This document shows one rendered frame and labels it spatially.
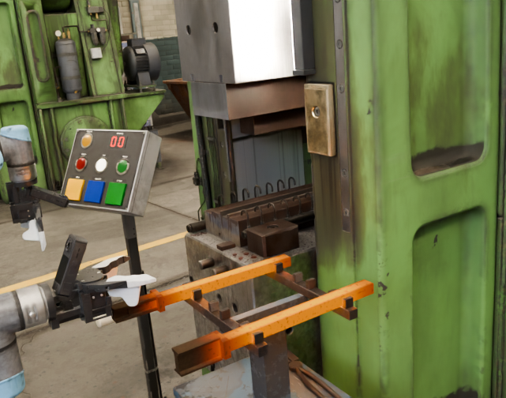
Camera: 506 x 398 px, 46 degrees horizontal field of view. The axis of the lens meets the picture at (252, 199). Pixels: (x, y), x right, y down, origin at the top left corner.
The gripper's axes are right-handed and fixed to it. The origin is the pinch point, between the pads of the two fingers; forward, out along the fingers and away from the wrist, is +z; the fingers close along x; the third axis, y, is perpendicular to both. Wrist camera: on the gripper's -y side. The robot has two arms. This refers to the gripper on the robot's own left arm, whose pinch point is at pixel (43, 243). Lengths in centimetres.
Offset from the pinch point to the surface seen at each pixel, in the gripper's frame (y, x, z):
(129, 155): -31.9, -17.7, -18.8
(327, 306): -47, 86, -4
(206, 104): -48, 21, -37
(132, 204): -29.0, -9.5, -4.3
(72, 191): -12.8, -31.4, -6.9
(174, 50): -284, -863, -31
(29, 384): 16, -89, 93
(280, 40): -65, 35, -53
